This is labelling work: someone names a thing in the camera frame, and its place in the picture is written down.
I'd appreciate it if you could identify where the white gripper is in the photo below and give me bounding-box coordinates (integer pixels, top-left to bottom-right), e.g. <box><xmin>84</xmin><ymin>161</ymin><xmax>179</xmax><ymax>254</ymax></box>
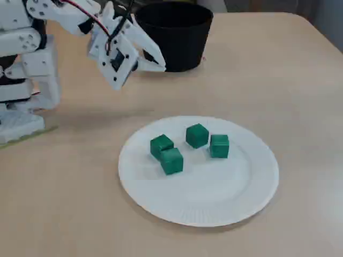
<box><xmin>92</xmin><ymin>2</ymin><xmax>167</xmax><ymax>73</ymax></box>

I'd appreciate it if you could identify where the green block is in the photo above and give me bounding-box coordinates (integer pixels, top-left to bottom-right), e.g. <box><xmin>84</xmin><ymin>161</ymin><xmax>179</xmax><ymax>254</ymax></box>
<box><xmin>209</xmin><ymin>134</ymin><xmax>230</xmax><ymax>158</ymax></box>
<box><xmin>185</xmin><ymin>123</ymin><xmax>210</xmax><ymax>149</ymax></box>
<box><xmin>160</xmin><ymin>147</ymin><xmax>184</xmax><ymax>176</ymax></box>
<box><xmin>150</xmin><ymin>134</ymin><xmax>174</xmax><ymax>160</ymax></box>

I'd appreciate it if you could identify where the black pot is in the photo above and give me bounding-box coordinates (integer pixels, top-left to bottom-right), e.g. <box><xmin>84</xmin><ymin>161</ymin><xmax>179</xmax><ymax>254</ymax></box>
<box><xmin>133</xmin><ymin>2</ymin><xmax>214</xmax><ymax>72</ymax></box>

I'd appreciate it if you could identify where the white paper plate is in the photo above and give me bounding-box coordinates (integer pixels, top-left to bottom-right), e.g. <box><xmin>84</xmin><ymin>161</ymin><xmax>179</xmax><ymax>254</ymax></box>
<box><xmin>118</xmin><ymin>115</ymin><xmax>280</xmax><ymax>228</ymax></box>

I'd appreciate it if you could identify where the black camera cable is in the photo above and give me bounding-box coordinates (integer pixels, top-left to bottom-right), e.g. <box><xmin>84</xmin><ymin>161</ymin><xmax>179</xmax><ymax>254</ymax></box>
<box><xmin>106</xmin><ymin>0</ymin><xmax>135</xmax><ymax>56</ymax></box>

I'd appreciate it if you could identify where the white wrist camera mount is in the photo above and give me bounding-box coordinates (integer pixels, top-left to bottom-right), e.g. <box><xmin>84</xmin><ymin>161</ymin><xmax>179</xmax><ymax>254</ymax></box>
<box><xmin>87</xmin><ymin>33</ymin><xmax>140</xmax><ymax>91</ymax></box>

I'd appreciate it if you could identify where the red servo wire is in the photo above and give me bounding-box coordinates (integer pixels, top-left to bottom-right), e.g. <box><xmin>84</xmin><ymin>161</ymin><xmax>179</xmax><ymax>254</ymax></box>
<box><xmin>61</xmin><ymin>0</ymin><xmax>111</xmax><ymax>37</ymax></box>

